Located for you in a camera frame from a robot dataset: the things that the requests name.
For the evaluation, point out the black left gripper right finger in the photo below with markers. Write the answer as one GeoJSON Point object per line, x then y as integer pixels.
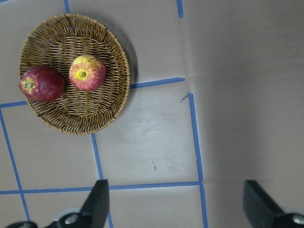
{"type": "Point", "coordinates": [263, 212]}

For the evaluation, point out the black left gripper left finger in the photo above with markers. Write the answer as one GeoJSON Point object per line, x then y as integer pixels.
{"type": "Point", "coordinates": [93, 213]}

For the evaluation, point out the yellow-red apple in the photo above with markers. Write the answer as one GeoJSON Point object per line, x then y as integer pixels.
{"type": "Point", "coordinates": [87, 73]}

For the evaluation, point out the brown wicker basket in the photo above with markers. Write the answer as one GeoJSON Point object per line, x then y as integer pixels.
{"type": "Point", "coordinates": [57, 42]}

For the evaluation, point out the dark red apple in basket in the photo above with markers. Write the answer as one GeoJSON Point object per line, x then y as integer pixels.
{"type": "Point", "coordinates": [42, 84]}

